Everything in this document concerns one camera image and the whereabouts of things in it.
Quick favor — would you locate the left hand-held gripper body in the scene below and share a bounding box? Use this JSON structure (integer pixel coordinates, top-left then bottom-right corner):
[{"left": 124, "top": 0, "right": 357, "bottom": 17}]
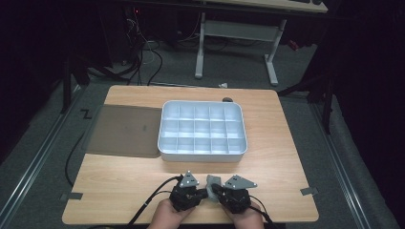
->
[{"left": 168, "top": 170, "right": 201, "bottom": 213}]

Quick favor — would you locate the black floor cable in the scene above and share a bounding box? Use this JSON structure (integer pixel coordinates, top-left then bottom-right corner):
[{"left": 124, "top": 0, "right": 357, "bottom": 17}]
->
[{"left": 64, "top": 132, "right": 86, "bottom": 188}]

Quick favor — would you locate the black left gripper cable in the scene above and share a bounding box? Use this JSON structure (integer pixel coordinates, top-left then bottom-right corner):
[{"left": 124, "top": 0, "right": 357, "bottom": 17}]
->
[{"left": 126, "top": 176, "right": 181, "bottom": 229}]

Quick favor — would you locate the white-legged wooden desk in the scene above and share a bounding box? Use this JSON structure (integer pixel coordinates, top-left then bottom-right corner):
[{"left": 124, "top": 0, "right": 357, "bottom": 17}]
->
[{"left": 193, "top": 0, "right": 329, "bottom": 87}]

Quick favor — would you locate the brown mat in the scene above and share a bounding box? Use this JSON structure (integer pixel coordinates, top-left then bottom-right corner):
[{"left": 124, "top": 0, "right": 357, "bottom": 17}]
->
[{"left": 83, "top": 104, "right": 163, "bottom": 158}]

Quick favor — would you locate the white divided storage box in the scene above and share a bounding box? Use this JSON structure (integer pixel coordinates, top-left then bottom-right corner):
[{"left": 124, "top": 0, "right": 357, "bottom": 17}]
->
[{"left": 157, "top": 99, "right": 248, "bottom": 163}]

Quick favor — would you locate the grey tape strip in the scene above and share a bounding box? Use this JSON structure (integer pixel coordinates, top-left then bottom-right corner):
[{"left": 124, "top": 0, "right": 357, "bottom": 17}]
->
[
  {"left": 60, "top": 192, "right": 84, "bottom": 202},
  {"left": 300, "top": 186, "right": 319, "bottom": 197}
]

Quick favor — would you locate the grey sock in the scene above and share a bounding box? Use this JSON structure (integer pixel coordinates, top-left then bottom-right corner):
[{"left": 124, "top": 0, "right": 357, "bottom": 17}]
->
[{"left": 205, "top": 174, "right": 223, "bottom": 203}]

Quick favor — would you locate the bundle of floor cables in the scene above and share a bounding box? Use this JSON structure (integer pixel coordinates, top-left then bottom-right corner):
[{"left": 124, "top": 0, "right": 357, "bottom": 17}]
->
[{"left": 122, "top": 8, "right": 164, "bottom": 87}]

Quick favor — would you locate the person's left hand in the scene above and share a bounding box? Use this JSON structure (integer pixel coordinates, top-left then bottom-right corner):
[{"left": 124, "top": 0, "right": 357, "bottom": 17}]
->
[{"left": 146, "top": 198, "right": 196, "bottom": 229}]

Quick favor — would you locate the person's right hand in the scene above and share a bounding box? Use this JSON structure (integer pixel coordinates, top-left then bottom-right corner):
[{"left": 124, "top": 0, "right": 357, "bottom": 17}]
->
[{"left": 221, "top": 202, "right": 266, "bottom": 229}]

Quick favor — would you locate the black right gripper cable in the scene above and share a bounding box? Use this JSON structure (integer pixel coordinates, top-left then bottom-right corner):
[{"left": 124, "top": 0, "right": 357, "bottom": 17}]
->
[{"left": 248, "top": 194, "right": 275, "bottom": 229}]

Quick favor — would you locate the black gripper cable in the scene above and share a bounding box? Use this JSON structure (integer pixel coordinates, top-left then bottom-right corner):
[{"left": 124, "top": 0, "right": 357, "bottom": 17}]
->
[
  {"left": 248, "top": 194, "right": 275, "bottom": 229},
  {"left": 126, "top": 176, "right": 181, "bottom": 229}
]

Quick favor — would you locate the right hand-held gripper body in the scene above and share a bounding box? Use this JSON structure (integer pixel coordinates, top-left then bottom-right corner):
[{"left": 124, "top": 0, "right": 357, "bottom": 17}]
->
[{"left": 217, "top": 174, "right": 259, "bottom": 215}]

